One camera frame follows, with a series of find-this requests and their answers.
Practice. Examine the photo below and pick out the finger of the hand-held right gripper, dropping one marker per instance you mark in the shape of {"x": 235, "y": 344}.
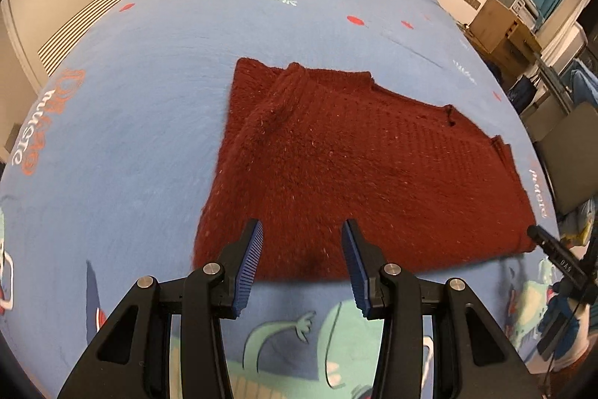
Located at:
{"x": 542, "y": 237}

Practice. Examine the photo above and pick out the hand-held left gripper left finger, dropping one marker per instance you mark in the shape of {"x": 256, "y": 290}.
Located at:
{"x": 250, "y": 268}

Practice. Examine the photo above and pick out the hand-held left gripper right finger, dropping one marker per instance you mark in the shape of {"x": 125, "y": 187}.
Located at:
{"x": 355, "y": 268}

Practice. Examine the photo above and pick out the dark red knit sweater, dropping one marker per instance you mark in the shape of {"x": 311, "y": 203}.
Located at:
{"x": 350, "y": 156}

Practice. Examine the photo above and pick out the beige chair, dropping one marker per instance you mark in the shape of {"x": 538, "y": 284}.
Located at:
{"x": 574, "y": 156}

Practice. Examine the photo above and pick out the dark blue bag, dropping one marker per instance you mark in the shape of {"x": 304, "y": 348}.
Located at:
{"x": 521, "y": 93}

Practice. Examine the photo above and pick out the blue dinosaur print bedsheet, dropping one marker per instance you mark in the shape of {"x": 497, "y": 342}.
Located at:
{"x": 140, "y": 100}

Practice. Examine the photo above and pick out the wooden nightstand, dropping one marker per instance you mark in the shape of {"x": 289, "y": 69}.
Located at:
{"x": 495, "y": 22}

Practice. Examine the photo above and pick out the wall switch plate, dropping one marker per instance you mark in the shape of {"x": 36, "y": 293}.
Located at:
{"x": 472, "y": 0}

